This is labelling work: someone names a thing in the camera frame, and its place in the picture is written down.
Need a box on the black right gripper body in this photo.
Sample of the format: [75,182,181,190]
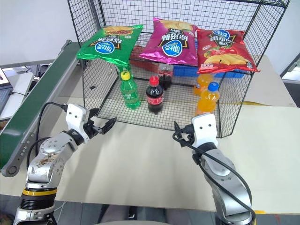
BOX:
[179,124,195,144]

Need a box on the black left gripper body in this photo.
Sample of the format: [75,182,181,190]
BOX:
[82,109,104,140]

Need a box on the green conveyor belt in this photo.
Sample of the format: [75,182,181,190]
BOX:
[0,39,82,178]

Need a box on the green soda bottle yellow cap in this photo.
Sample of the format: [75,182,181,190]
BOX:
[120,71,142,110]

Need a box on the orange soda bottle blue cap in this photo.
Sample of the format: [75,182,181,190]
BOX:
[195,82,221,117]
[193,73,214,97]

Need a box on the cola bottle red cap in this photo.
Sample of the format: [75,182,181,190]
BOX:
[145,76,164,115]
[157,63,175,91]

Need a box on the blue plastic crate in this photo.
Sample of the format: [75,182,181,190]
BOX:
[172,38,255,80]

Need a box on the green chips bag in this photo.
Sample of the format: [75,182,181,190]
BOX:
[76,24,144,68]

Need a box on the red plastic crate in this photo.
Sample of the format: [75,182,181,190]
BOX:
[129,45,160,71]

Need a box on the yellow tape strip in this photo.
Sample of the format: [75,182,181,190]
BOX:
[243,100,266,106]

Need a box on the grey laptop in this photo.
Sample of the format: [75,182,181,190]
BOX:
[0,67,36,120]

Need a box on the magenta chips bag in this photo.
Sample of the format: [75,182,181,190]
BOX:
[138,17,199,67]

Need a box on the red chips bag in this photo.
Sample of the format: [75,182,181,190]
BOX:
[196,28,261,75]

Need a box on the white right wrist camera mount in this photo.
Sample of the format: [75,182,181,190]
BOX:
[191,113,219,149]

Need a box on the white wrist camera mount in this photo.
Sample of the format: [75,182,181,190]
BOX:
[65,104,91,141]
[191,113,219,149]

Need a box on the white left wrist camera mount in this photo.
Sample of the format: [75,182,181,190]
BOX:
[65,104,91,141]

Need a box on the black wire rack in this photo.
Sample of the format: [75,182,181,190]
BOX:
[67,0,291,139]

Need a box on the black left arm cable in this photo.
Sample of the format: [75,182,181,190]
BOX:
[26,102,69,169]

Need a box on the dark metal frame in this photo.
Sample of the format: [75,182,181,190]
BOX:
[280,52,300,82]

